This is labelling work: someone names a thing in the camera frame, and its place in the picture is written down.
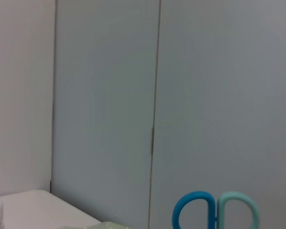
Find blue scissors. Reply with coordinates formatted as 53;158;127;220
172;190;260;229

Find pale green wavy glass plate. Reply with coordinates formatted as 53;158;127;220
84;221;134;229

